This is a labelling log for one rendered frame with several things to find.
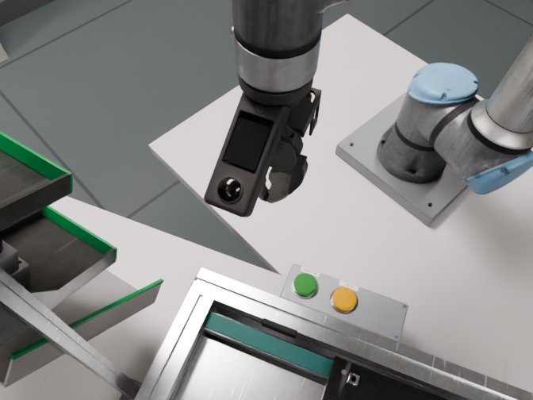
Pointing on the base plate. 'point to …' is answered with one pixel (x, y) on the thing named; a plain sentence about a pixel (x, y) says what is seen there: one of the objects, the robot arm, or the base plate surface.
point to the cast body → (14, 264)
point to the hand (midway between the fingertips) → (266, 200)
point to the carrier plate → (368, 385)
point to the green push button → (304, 285)
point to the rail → (348, 341)
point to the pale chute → (24, 361)
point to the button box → (380, 320)
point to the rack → (62, 335)
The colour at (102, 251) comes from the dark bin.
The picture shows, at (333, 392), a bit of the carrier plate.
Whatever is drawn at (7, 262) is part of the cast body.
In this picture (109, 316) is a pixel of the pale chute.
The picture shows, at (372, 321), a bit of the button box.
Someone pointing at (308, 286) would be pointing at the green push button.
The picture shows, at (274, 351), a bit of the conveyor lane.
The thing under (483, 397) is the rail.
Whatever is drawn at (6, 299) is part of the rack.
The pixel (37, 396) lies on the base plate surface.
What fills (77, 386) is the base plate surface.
